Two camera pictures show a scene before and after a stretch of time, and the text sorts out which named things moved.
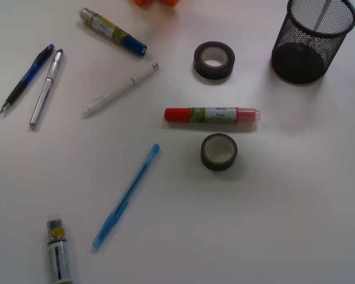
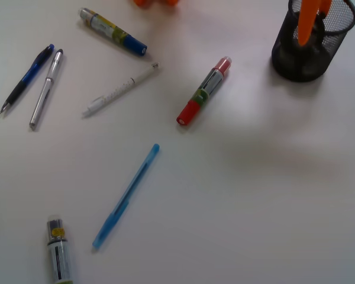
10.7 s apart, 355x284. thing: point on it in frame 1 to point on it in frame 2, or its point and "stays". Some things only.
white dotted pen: [100, 99] stays
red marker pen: [210, 115] to [205, 90]
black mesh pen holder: [312, 32] stays
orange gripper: [143, 3] stays
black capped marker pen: [59, 252] stays
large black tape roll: [213, 50] to [315, 41]
